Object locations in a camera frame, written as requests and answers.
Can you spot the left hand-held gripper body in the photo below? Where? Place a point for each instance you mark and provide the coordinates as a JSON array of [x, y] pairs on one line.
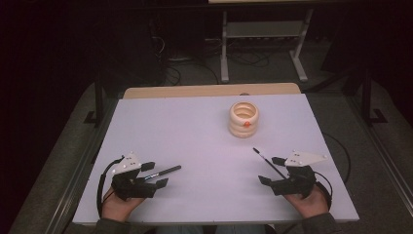
[[130, 188]]

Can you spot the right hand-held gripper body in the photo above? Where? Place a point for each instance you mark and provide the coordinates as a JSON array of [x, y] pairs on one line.
[[295, 182]]

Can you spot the thin black pen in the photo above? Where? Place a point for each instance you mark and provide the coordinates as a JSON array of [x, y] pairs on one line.
[[266, 159]]

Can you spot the cream ribbed pen holder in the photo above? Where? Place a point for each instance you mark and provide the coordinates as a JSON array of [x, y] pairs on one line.
[[243, 130]]

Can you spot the person's left hand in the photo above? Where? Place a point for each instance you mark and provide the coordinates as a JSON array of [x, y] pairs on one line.
[[118, 206]]

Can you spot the person's right hand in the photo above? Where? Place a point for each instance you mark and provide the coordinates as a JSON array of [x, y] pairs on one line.
[[310, 204]]

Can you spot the black metal stand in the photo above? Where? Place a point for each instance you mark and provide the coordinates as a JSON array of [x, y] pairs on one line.
[[367, 97], [99, 100]]

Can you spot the aluminium frame rail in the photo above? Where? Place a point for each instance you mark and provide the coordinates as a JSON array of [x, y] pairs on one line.
[[389, 162], [74, 188]]

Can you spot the white metal table frame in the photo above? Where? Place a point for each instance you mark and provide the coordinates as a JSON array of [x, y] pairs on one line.
[[224, 48]]

